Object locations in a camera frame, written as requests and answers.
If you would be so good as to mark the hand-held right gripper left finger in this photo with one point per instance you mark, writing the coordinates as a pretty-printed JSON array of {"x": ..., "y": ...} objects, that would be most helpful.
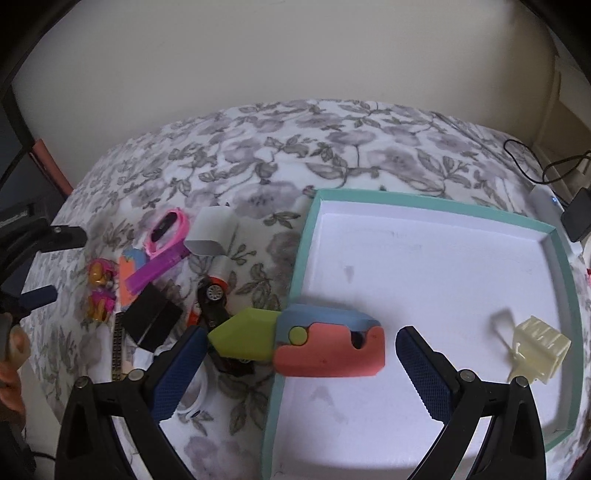
[{"x": 180, "y": 376}]

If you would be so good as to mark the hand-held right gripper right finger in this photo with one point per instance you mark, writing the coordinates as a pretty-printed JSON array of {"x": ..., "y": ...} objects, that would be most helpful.
[{"x": 425, "y": 376}]

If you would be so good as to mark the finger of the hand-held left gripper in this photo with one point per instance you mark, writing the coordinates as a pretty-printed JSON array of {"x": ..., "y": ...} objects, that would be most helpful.
[
  {"x": 39, "y": 297},
  {"x": 62, "y": 238}
]

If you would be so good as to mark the white watch with black face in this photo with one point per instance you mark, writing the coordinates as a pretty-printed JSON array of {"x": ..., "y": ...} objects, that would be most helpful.
[{"x": 196, "y": 397}]

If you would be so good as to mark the pink-hatted pup figure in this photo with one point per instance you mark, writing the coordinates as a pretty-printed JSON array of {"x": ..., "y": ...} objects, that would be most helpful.
[{"x": 98, "y": 274}]

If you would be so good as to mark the gold harmonica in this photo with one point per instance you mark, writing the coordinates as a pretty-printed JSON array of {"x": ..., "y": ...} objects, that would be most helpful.
[{"x": 118, "y": 346}]

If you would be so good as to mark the small coral blue toy knife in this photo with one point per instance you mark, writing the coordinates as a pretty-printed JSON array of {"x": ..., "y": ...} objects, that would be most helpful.
[{"x": 125, "y": 277}]

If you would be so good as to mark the black toy car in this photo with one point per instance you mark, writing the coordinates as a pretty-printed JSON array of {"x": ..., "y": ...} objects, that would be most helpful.
[{"x": 213, "y": 302}]

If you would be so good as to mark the salmon toy block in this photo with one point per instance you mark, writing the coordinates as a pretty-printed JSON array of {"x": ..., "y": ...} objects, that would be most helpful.
[{"x": 323, "y": 355}]

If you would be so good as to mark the teal-rimmed white tray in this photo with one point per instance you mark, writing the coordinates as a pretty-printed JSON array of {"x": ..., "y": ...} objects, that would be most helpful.
[{"x": 415, "y": 258}]

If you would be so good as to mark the person's left hand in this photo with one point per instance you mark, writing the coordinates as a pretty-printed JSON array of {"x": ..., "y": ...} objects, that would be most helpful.
[{"x": 13, "y": 357}]

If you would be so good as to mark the black square box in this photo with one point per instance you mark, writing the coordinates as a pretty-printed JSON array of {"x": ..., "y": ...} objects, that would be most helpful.
[{"x": 147, "y": 314}]

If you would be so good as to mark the purple comb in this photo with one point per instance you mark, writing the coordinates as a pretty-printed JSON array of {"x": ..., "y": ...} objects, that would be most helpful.
[{"x": 152, "y": 273}]

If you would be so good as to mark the pink wristband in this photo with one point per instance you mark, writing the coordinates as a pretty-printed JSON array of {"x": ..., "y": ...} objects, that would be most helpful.
[{"x": 161, "y": 230}]

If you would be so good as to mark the cream plastic toy chair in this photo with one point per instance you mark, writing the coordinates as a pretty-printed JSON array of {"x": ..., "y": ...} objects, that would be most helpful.
[{"x": 540, "y": 344}]

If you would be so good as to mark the white grey cylinder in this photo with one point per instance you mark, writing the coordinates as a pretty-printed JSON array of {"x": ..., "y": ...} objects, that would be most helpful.
[{"x": 212, "y": 226}]

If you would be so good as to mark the white power bank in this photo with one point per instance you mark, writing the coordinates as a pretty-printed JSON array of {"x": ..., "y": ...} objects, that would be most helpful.
[{"x": 545, "y": 203}]

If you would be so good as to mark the black power adapter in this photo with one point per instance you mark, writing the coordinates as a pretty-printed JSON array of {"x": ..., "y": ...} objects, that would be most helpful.
[{"x": 579, "y": 214}]

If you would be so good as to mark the grey floral blanket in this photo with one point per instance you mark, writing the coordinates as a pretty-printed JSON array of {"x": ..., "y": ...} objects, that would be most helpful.
[{"x": 277, "y": 152}]

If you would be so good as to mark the white shelf unit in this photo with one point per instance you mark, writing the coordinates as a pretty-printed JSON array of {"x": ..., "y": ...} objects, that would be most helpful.
[{"x": 575, "y": 115}]

